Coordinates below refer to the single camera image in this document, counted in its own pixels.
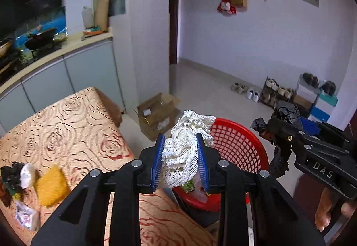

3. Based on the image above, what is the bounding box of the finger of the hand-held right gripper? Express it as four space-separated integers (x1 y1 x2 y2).
300 117 349 149
267 117 315 153

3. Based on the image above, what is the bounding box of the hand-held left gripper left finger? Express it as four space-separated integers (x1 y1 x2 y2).
31 133 166 246

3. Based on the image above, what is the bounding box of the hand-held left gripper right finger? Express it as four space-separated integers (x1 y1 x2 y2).
195 132 327 246

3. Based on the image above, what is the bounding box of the black plastic bag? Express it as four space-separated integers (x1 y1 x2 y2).
250 101 303 178

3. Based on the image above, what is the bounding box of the white mesh cloth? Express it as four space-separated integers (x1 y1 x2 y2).
162 109 216 189

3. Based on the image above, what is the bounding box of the red plastic basket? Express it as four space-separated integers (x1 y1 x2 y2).
171 118 270 211

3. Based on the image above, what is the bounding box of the white purple packet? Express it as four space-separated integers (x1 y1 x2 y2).
15 201 41 232

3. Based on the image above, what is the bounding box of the brown paper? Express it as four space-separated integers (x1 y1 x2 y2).
0 182 13 207

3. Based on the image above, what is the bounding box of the person's right hand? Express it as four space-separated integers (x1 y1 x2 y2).
315 187 357 232

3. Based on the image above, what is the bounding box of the stack of shoe boxes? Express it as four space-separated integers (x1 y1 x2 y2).
293 74 339 124

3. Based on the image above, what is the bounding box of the black shoe rack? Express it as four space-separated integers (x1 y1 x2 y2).
259 76 295 108

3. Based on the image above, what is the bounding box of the dark brown shoe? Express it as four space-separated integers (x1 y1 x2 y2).
321 81 336 94
303 73 320 87

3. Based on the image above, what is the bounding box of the open cardboard box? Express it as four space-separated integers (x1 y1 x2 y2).
134 92 182 141

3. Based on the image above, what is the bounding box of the rose print tablecloth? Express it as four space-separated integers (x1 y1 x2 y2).
0 87 221 246

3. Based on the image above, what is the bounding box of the kitchen counter cabinet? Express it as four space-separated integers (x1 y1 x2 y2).
0 27 125 135

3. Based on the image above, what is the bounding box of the red festive decoration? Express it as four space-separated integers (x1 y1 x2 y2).
217 0 237 16

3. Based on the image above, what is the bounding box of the orange kitchen item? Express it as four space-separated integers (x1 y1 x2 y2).
82 26 101 39

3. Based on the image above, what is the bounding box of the dark brown door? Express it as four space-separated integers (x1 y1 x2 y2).
169 0 181 65

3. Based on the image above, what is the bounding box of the black gas stove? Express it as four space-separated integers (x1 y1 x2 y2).
17 44 63 61

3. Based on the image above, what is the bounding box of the translucent plastic jug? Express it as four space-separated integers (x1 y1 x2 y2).
81 6 94 29

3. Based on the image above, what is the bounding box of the wooden cutting board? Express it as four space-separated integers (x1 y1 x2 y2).
94 0 112 32

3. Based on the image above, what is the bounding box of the black wok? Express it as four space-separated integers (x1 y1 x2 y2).
25 27 58 48

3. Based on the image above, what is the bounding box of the blue picture tile backsplash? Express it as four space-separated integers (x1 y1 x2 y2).
14 6 69 54

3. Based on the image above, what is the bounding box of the black induction cooker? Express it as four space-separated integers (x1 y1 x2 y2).
0 55 21 74

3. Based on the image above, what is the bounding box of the beige pan with lid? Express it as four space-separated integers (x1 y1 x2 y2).
0 38 14 58

